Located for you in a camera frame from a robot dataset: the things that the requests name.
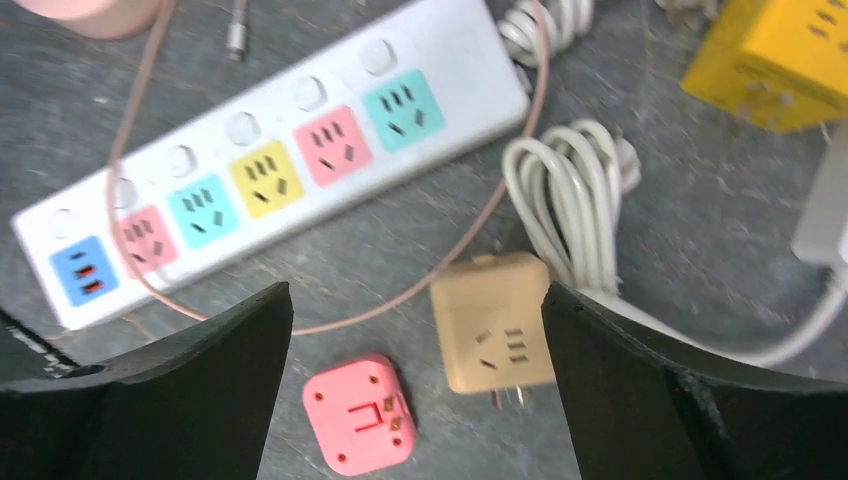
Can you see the yellow cube socket adapter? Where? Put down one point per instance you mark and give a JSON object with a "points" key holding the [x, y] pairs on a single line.
{"points": [[781, 65]]}

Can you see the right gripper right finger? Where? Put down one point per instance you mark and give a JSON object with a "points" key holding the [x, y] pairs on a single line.
{"points": [[642, 405]]}

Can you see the pink round socket with cable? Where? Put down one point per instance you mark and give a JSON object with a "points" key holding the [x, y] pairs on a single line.
{"points": [[97, 19]]}

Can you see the wooden tan cube adapter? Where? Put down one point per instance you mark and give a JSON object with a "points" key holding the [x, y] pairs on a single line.
{"points": [[489, 322]]}

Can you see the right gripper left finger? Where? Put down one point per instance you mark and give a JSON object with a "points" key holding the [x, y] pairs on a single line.
{"points": [[196, 404]]}

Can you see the pink plug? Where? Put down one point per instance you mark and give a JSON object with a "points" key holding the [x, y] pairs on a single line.
{"points": [[359, 415]]}

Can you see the small white USB power strip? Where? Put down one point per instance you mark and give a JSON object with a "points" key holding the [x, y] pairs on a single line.
{"points": [[821, 234]]}

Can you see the large white power strip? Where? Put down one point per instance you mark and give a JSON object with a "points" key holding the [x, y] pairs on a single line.
{"points": [[411, 90]]}

